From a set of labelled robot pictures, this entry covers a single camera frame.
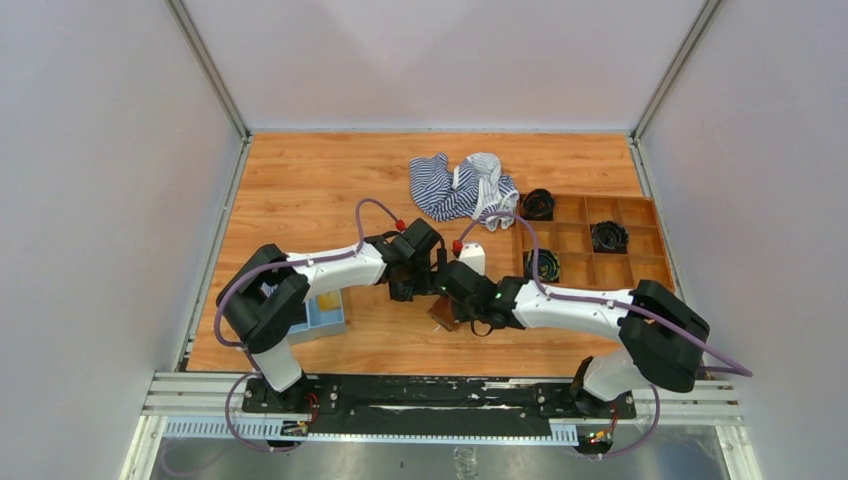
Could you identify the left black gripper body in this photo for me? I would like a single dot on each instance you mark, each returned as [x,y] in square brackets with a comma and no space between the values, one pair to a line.
[418,282]

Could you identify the dark patterned coiled belt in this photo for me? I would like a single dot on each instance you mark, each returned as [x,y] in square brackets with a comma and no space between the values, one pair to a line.
[547,267]

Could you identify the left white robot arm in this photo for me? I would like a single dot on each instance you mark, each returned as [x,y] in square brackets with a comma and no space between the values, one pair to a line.
[322,272]

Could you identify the black coiled belt right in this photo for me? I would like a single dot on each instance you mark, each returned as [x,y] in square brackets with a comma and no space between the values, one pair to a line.
[609,237]

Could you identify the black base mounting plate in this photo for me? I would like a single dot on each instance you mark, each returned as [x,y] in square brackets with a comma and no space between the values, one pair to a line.
[431,405]

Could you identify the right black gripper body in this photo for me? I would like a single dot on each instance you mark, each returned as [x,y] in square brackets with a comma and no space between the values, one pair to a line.
[466,313]

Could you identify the wooden compartment tray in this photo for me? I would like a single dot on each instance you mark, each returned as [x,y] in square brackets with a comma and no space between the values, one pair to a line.
[591,242]

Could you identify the brown leather card holder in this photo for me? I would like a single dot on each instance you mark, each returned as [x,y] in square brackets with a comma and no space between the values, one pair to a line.
[441,311]

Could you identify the black coiled belt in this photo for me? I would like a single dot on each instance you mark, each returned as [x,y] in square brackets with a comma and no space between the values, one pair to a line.
[609,237]
[538,205]

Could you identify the blue plastic organizer box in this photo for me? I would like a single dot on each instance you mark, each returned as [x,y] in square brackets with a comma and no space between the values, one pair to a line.
[321,318]

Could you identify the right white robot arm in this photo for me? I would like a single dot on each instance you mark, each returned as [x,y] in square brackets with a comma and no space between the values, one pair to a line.
[662,339]

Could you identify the blue striped cloth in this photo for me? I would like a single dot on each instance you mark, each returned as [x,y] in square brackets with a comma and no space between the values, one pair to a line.
[476,187]

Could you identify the black coiled belt top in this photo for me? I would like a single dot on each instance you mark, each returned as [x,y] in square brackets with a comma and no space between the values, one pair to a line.
[538,205]

